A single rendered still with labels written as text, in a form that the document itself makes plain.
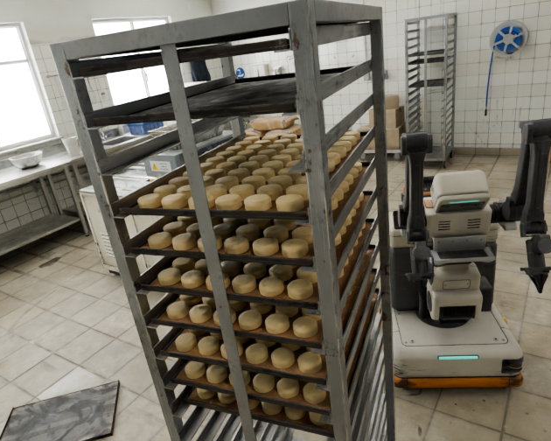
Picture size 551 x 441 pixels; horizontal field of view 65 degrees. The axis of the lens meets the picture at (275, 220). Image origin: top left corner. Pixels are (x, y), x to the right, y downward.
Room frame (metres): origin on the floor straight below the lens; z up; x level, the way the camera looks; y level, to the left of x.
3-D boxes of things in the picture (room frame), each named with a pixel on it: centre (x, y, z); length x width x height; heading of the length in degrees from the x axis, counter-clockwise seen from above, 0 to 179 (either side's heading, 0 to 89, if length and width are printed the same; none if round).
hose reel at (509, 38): (5.41, -3.05, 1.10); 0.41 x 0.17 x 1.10; 54
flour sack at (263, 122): (6.84, -0.18, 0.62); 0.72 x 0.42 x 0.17; 61
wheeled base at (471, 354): (1.96, -0.84, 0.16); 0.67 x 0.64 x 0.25; 170
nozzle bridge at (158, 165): (3.17, 0.51, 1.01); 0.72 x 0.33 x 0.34; 143
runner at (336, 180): (0.95, -0.18, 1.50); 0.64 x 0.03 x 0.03; 155
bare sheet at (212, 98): (1.02, 0.00, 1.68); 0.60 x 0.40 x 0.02; 155
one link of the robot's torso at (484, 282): (1.79, -0.88, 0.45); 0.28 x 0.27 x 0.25; 80
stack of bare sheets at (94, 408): (1.84, 1.33, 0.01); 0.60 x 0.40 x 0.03; 100
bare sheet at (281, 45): (1.02, 0.00, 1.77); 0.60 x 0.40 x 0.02; 155
